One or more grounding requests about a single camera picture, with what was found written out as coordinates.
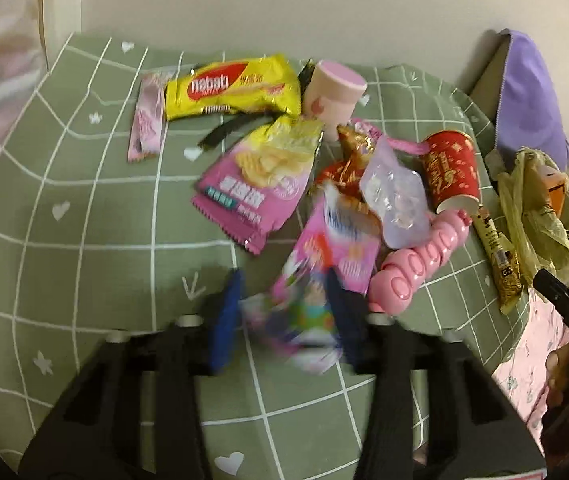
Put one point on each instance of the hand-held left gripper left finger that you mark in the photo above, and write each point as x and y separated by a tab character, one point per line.
227	320

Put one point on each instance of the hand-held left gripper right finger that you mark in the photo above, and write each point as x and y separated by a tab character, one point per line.
342	310

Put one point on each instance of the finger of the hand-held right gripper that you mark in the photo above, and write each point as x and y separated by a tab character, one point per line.
562	302

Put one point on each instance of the pink colourful snack packet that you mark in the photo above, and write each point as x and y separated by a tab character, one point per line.
314	270

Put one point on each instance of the bin with yellowish bag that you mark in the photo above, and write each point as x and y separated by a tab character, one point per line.
534	230

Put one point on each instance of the pink and yellow chip packet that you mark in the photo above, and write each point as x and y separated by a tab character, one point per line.
254	180

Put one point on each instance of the red paper cup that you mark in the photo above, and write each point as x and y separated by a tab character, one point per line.
449	170

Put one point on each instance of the yellow wafer packet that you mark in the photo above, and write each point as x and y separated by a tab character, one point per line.
234	87

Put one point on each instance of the person's right hand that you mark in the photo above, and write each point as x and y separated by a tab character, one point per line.
562	370

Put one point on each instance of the pink floral bedsheet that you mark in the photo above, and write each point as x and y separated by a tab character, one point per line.
529	350

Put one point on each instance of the brown and gold sachet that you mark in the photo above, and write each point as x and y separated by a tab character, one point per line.
499	260

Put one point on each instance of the pink plastic toy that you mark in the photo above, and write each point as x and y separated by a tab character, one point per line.
414	265

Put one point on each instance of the orange item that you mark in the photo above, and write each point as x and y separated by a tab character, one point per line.
557	187

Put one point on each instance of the red and gold candy wrapper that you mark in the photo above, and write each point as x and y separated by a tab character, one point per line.
347	170

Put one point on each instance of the black strip wrapper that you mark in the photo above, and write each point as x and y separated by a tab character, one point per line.
224	132

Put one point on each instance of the purple cloth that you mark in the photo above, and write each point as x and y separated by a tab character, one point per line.
529	100

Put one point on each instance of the pink paper cup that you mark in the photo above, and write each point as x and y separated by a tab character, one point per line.
329	95

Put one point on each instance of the pale pink narrow wrapper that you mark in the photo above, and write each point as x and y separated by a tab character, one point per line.
147	120

